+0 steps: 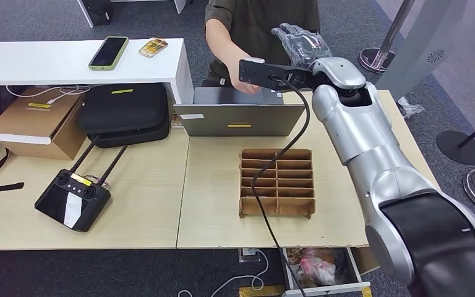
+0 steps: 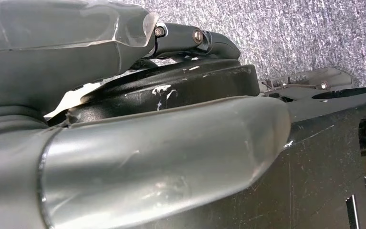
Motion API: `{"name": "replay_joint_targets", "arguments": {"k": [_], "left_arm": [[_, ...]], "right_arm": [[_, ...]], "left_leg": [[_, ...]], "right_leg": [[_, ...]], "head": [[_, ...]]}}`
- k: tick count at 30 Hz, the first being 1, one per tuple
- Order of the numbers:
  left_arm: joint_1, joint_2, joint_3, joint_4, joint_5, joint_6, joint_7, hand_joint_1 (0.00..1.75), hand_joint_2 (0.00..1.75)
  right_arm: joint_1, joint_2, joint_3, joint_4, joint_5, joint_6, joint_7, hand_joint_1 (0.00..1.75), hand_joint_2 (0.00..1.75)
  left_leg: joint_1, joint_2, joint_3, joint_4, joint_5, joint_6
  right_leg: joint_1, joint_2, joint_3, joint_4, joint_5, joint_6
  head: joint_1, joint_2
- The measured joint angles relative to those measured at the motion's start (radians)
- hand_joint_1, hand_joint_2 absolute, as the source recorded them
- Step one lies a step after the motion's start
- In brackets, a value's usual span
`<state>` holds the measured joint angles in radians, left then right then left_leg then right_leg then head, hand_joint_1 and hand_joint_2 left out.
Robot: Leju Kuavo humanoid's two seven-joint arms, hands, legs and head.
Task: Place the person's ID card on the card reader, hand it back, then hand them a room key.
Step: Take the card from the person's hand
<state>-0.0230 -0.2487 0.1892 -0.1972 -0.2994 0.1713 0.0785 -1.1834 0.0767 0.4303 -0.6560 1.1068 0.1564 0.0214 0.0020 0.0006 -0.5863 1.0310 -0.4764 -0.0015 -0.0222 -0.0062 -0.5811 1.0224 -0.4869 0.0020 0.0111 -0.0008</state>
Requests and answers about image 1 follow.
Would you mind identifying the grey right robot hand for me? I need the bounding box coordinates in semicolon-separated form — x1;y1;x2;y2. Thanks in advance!
271;23;333;69

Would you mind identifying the person's right hand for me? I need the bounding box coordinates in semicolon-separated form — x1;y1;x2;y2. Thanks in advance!
226;49;265;95

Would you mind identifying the wooden card organiser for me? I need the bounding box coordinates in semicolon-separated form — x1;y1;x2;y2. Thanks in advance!
238;148;317;219

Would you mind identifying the person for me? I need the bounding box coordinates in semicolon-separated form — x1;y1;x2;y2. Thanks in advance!
203;0;321;95

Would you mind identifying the orange hotel card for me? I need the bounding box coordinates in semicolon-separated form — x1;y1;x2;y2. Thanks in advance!
138;37;169;59

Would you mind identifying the grey laptop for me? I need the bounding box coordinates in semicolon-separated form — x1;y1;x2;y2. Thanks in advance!
173;87;306;138

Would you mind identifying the black zip carrying case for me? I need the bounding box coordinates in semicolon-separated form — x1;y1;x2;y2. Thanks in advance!
77;83;171;149

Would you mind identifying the grey sign panel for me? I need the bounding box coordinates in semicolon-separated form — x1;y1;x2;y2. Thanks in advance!
374;0;468;101

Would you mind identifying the clear plastic wrapper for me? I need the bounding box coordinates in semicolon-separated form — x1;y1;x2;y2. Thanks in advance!
397;96;426;119

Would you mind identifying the green-cased smartphone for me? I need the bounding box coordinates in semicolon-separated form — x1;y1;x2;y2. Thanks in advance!
88;36;130;71

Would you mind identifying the black box under table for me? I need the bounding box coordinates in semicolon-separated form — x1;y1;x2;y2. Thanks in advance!
83;0;113;26

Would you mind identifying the silver floor socket box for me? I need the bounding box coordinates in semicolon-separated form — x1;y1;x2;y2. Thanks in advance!
237;247;261;264

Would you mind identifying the black-based stanchion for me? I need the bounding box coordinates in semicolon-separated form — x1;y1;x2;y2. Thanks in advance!
436;110;475;166

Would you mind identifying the white counter shelf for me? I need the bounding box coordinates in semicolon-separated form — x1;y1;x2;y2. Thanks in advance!
0;38;194;105

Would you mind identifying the brown cardboard box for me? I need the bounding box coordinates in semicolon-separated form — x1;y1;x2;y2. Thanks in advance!
0;87;87;161

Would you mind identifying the black remote controller with antennas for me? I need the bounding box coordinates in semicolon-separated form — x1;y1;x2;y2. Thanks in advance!
34;134;129;233

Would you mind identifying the white open drawer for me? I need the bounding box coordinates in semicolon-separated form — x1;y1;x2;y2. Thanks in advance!
280;247;373;297

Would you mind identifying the pink plastic bag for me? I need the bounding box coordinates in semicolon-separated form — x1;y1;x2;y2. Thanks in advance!
296;247;339;288

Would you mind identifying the gold floor tape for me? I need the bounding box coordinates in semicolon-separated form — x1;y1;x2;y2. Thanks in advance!
239;285;286;297

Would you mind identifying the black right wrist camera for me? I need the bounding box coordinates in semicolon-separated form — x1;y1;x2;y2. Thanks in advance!
238;57;318;92

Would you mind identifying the chrome stanchion post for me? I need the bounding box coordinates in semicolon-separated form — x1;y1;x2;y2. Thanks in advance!
358;0;416;75

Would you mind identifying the white table frame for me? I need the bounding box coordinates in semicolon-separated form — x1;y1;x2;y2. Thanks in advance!
77;0;187;28

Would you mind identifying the small wire bundle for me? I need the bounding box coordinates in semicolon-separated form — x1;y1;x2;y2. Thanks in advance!
83;174;111;190

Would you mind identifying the white charging cable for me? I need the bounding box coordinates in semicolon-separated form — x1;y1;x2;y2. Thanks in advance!
6;84;92;105

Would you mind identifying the white floor cable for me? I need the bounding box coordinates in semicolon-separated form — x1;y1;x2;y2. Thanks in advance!
178;249;270;297

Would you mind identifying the black bag strap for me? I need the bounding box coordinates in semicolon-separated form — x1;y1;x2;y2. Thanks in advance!
0;104;25;192

